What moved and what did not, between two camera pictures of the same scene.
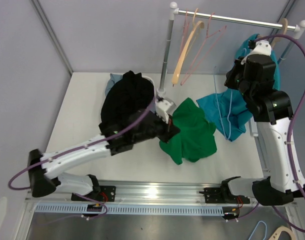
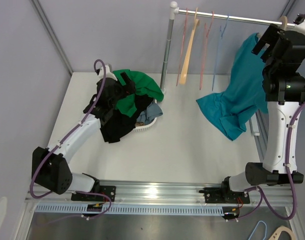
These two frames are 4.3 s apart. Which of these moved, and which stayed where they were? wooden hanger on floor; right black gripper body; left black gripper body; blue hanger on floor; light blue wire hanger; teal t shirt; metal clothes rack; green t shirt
Moved: green t shirt; right black gripper body; light blue wire hanger; left black gripper body
Stayed: teal t shirt; metal clothes rack; wooden hanger on floor; blue hanger on floor
